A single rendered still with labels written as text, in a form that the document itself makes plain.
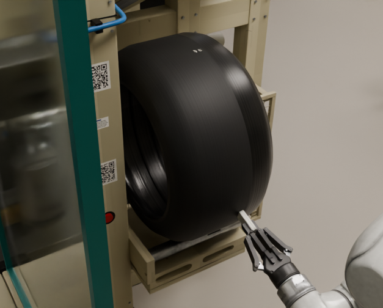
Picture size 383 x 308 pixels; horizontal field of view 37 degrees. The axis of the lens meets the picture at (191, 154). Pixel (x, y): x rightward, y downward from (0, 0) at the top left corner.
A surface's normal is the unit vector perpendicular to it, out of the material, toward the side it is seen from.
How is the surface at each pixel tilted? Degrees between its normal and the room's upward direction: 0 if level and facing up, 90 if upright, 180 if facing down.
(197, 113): 43
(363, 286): 85
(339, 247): 0
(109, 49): 90
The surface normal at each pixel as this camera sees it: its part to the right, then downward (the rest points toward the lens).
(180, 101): 0.07, -0.29
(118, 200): 0.52, 0.51
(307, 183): 0.02, -0.80
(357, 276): -0.69, 0.35
